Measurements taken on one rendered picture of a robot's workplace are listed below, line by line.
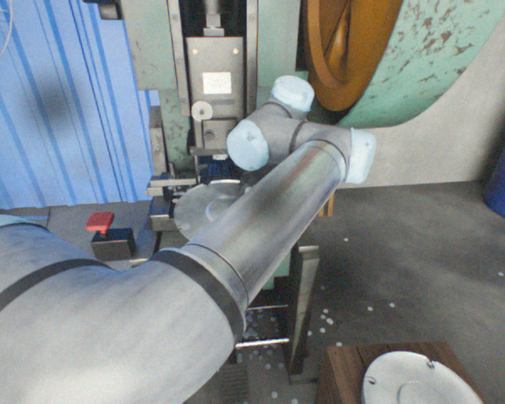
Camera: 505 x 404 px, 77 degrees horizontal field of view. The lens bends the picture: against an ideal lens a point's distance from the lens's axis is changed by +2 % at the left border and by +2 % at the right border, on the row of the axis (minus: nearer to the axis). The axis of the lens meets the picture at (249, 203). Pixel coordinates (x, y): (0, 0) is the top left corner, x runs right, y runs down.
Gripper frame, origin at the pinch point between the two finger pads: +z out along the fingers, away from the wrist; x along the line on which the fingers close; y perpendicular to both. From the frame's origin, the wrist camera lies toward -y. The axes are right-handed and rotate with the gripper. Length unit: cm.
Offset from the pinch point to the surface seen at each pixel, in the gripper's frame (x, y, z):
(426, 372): 28, 58, 21
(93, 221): -35.9, -16.1, 10.9
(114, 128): -3, -131, 80
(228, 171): 6.6, -19.4, 10.6
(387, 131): 169, -52, 61
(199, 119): -3.1, -24.3, -8.7
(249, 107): 7.8, -18.2, -14.8
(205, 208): -10.2, -4.0, 3.1
